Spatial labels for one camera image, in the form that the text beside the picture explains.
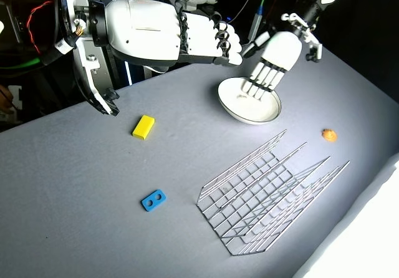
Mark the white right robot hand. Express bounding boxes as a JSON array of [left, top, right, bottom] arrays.
[[104, 0, 244, 74]]

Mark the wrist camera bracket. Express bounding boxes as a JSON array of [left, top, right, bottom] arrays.
[[280, 12, 324, 63], [74, 36, 121, 117]]

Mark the silver wire plate rack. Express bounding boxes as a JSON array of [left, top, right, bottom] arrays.
[[196, 129, 350, 256]]

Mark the blue block with two holes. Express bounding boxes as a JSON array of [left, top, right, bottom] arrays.
[[140, 189, 167, 213]]

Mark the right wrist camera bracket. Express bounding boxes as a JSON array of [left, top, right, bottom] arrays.
[[74, 36, 121, 117]]

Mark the yellow rectangular block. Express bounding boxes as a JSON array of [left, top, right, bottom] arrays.
[[132, 114, 156, 141]]

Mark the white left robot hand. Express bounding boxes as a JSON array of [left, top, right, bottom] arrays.
[[241, 30, 303, 101]]

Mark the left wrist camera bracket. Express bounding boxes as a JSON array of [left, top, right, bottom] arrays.
[[280, 12, 324, 63]]

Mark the orange swirl cookie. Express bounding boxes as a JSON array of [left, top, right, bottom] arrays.
[[321, 128, 339, 143]]

